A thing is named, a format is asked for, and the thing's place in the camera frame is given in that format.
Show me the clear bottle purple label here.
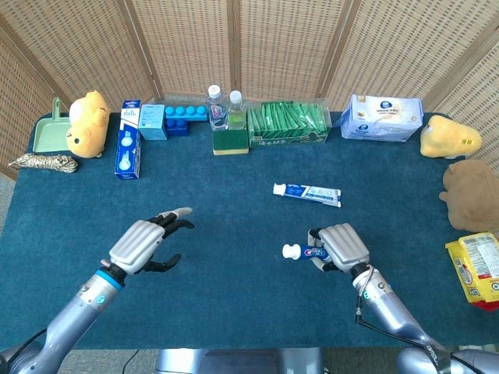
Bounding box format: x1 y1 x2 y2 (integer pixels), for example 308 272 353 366
206 84 228 132

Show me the yellow snack bag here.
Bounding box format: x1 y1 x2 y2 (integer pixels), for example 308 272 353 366
445 231 499 312

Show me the brown plush toy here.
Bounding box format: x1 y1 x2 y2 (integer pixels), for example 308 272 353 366
439 158 499 231

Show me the black floor cable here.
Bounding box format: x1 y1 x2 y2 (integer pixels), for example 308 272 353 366
123 348 140 374

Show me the green tea sachet box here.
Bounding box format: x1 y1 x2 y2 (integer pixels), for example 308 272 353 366
247 100 333 148

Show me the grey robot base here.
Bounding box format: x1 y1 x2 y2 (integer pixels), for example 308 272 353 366
155 348 324 374

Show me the long light blue building block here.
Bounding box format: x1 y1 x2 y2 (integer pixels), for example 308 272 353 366
164 104 209 122

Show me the wicker folding screen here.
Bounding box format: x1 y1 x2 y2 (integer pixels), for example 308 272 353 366
0 0 499 180

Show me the white blue tissue pack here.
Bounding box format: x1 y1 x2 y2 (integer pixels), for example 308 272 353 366
340 93 424 143

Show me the blue toothbrush box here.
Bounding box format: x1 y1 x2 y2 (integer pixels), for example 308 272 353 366
114 99 142 181

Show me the blue white slim toothpaste tube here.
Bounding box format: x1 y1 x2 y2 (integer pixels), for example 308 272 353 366
272 182 342 208

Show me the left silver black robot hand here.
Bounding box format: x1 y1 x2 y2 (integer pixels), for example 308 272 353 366
101 206 195 276

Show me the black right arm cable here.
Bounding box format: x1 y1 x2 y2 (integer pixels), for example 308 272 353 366
355 266 428 348

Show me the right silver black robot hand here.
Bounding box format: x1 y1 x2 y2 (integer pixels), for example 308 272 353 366
306 222 371 273

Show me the blue Crest logo toothpaste tube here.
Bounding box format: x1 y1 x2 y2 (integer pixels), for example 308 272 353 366
281 243 327 261

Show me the light blue paper carton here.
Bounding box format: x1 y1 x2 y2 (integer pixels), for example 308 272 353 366
138 103 168 141

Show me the clear bottle green label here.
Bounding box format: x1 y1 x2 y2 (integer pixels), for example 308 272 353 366
227 90 248 131

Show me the blue table cloth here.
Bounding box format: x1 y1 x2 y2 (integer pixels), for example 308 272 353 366
0 111 499 351

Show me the yellow plush toy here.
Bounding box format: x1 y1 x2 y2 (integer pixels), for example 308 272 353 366
65 90 111 159
419 115 483 160

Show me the striped coiled rope bundle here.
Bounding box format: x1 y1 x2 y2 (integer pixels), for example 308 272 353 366
8 153 79 175

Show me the dark blue building block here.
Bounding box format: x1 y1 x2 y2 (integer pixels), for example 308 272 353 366
166 118 191 137

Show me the light green plastic dustpan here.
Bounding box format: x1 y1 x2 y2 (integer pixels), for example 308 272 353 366
32 97 73 153

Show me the green yellow sponge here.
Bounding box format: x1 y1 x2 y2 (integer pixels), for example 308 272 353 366
212 128 250 156

